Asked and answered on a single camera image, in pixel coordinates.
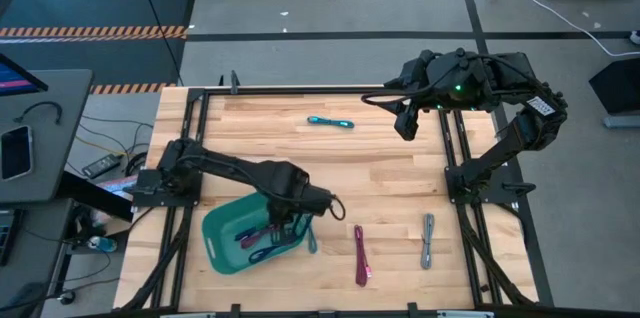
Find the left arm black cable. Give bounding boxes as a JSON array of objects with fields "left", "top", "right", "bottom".
[{"left": 327, "top": 192, "right": 347, "bottom": 222}]

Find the teal plastic bin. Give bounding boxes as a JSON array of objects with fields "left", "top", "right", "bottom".
[{"left": 201, "top": 191, "right": 318, "bottom": 276}]

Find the teal braided USB-C cable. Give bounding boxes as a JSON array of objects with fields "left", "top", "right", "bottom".
[{"left": 306, "top": 115, "right": 356, "bottom": 131}]

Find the thin black hanging cable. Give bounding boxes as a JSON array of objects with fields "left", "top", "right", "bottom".
[{"left": 132, "top": 0, "right": 185, "bottom": 88}]

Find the dark grey desk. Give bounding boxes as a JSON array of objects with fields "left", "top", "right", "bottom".
[{"left": 0, "top": 68, "right": 95, "bottom": 205}]

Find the short black cable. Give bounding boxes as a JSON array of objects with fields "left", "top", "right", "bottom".
[{"left": 13, "top": 100, "right": 64, "bottom": 126}]

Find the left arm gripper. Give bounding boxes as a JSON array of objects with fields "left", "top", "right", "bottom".
[{"left": 269, "top": 185, "right": 335, "bottom": 243}]

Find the grey braided USB-C cable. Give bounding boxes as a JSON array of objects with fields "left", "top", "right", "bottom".
[{"left": 419, "top": 212, "right": 436, "bottom": 271}]

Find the computer monitor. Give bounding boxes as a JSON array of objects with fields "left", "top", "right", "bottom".
[{"left": 0, "top": 52, "right": 50, "bottom": 98}]

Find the black power strip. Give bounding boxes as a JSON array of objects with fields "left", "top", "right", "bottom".
[{"left": 81, "top": 153, "right": 123, "bottom": 180}]

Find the hazard-striped black floor mat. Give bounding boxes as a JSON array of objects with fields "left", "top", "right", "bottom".
[{"left": 0, "top": 0, "right": 199, "bottom": 96}]

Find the black smartphone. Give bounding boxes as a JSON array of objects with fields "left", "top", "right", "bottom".
[{"left": 0, "top": 124, "right": 35, "bottom": 182}]

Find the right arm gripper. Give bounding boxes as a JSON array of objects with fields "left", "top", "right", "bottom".
[{"left": 384, "top": 50, "right": 441, "bottom": 142}]

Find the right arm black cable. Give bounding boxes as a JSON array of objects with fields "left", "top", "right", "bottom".
[{"left": 360, "top": 55, "right": 481, "bottom": 109}]

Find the grey desk leg base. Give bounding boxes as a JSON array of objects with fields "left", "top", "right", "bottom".
[{"left": 602, "top": 113, "right": 640, "bottom": 130}]

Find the water bottle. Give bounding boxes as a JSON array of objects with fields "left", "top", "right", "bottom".
[{"left": 87, "top": 235, "right": 119, "bottom": 254}]

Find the white floor cable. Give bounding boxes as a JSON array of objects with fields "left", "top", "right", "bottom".
[{"left": 505, "top": 0, "right": 640, "bottom": 58}]

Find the black aluminium table frame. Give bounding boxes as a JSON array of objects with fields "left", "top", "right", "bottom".
[{"left": 113, "top": 71, "right": 556, "bottom": 318}]

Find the black square box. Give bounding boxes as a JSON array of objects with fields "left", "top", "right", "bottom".
[{"left": 588, "top": 56, "right": 640, "bottom": 115}]

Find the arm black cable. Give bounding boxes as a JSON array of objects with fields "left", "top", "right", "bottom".
[
  {"left": 327, "top": 192, "right": 347, "bottom": 222},
  {"left": 360, "top": 55, "right": 481, "bottom": 109}
]

